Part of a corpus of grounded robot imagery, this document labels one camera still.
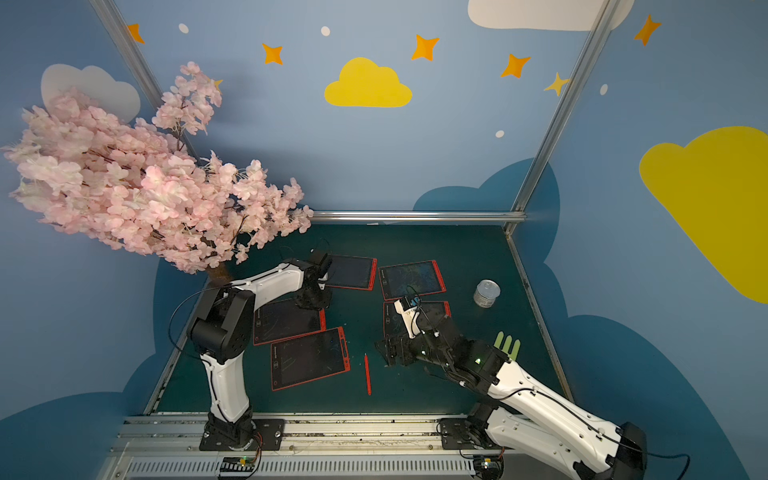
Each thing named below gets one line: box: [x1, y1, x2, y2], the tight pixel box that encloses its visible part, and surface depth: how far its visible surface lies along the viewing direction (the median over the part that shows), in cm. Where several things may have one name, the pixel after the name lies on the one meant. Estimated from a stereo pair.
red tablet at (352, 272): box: [326, 254, 378, 291], surface depth 109 cm
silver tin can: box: [473, 279, 501, 309], surface depth 100 cm
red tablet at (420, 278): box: [378, 260, 447, 301], surface depth 107 cm
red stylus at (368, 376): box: [364, 353, 373, 396], surface depth 86 cm
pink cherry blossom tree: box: [4, 62, 313, 279], surface depth 61 cm
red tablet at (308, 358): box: [270, 326, 351, 392], surface depth 90 cm
